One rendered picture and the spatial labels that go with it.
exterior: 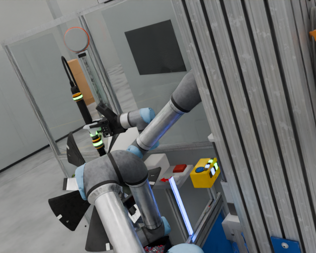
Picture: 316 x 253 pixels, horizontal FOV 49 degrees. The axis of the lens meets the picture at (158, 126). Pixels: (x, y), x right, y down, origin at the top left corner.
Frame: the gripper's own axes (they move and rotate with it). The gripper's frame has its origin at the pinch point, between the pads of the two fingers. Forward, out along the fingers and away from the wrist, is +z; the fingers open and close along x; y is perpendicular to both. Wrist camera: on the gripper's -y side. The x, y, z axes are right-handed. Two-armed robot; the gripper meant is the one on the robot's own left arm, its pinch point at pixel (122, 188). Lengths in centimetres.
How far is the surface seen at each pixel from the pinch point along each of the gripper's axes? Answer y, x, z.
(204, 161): -42.9, 15.2, 17.7
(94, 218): 20.4, 9.6, 3.2
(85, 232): 93, 108, 175
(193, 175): -33.9, 15.5, 8.9
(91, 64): -7, -53, 80
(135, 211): 0.6, 16.5, 4.1
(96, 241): 23.6, 17.7, -3.7
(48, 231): 139, 103, 205
